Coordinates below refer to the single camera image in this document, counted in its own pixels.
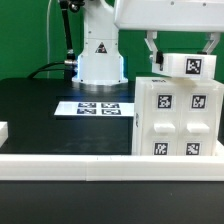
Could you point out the white cabinet door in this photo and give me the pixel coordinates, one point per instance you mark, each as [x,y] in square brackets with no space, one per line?
[162,113]
[200,117]

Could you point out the white cabinet top block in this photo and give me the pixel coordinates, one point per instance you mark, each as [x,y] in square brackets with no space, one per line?
[186,65]

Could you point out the white U-shaped border fence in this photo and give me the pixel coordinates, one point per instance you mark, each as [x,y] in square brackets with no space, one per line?
[112,168]

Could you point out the white cabinet body box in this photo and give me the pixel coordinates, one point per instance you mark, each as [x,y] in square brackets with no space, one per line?
[143,84]

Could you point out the white tag sheet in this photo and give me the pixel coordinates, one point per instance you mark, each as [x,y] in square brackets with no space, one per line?
[107,109]

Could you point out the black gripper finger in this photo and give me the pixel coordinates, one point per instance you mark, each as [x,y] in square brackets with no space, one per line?
[156,56]
[212,39]

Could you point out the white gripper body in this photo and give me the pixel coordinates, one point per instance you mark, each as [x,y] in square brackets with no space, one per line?
[170,15]

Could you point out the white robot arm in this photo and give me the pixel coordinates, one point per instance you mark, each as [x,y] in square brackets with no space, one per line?
[100,62]

